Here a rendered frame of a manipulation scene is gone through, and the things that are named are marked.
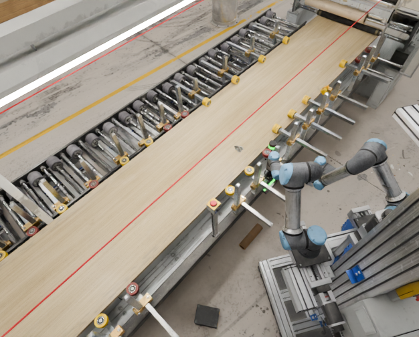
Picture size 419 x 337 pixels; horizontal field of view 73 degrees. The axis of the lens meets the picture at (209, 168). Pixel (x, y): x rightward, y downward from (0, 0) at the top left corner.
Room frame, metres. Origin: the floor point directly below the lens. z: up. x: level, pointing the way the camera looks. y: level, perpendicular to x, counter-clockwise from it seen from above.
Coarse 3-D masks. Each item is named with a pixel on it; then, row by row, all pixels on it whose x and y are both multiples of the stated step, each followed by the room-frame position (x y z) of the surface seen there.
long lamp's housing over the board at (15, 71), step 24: (144, 0) 1.08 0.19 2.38; (168, 0) 1.13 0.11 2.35; (96, 24) 0.93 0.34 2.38; (120, 24) 0.97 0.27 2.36; (24, 48) 0.82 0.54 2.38; (48, 48) 0.81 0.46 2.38; (72, 48) 0.84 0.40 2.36; (0, 72) 0.71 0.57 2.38; (24, 72) 0.73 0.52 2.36; (48, 72) 0.76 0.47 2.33; (0, 96) 0.66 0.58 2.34
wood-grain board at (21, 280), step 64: (256, 64) 2.75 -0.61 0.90; (320, 64) 2.67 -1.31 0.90; (192, 128) 1.83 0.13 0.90; (256, 128) 1.78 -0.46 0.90; (128, 192) 1.18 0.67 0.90; (192, 192) 1.14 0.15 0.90; (64, 256) 0.69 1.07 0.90; (128, 256) 0.66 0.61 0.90; (0, 320) 0.30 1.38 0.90; (64, 320) 0.28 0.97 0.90
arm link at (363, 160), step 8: (360, 152) 0.96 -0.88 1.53; (368, 152) 0.95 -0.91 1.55; (352, 160) 0.94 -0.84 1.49; (360, 160) 0.92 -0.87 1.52; (368, 160) 0.90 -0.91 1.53; (336, 168) 0.99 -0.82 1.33; (344, 168) 0.94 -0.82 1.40; (352, 168) 0.90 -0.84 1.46; (360, 168) 0.89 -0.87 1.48; (368, 168) 0.89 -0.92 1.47; (328, 176) 0.99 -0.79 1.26; (336, 176) 0.95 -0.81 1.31; (344, 176) 0.92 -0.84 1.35; (320, 184) 0.99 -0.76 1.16; (328, 184) 0.97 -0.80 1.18
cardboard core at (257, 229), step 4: (256, 224) 1.19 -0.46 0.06; (256, 228) 1.14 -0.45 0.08; (260, 228) 1.14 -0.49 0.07; (252, 232) 1.10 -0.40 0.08; (256, 232) 1.10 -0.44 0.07; (248, 236) 1.06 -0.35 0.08; (252, 236) 1.06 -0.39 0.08; (244, 240) 1.02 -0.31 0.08; (248, 240) 1.02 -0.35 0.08; (252, 240) 1.03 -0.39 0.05; (240, 244) 0.98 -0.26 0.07; (244, 244) 0.98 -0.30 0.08; (248, 244) 0.98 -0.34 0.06; (244, 248) 0.94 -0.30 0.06
